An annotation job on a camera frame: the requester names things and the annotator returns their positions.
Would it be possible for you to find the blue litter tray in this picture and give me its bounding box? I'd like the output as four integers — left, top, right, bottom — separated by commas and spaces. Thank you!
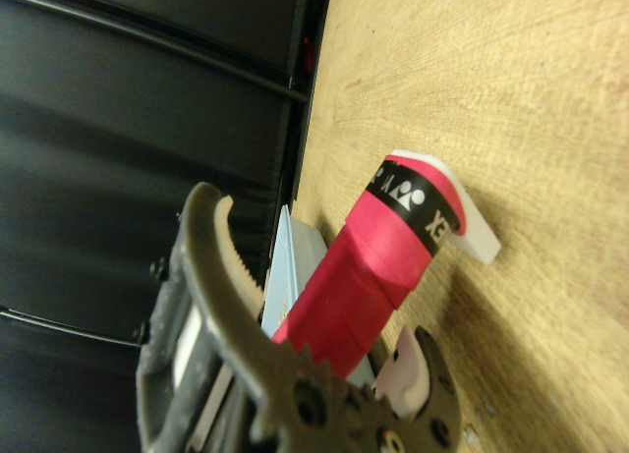
258, 204, 382, 393

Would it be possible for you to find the white scoop with red handle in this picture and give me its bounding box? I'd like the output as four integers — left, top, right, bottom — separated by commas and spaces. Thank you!
271, 147, 503, 381

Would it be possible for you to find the black curtain stand pole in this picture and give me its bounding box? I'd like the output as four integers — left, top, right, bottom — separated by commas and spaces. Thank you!
0, 308, 146, 349
0, 0, 312, 103

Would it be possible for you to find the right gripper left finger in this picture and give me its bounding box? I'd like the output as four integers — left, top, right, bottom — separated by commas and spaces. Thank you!
135, 181, 377, 453

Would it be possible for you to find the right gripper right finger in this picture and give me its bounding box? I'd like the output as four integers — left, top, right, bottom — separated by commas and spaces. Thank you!
372, 323, 464, 453

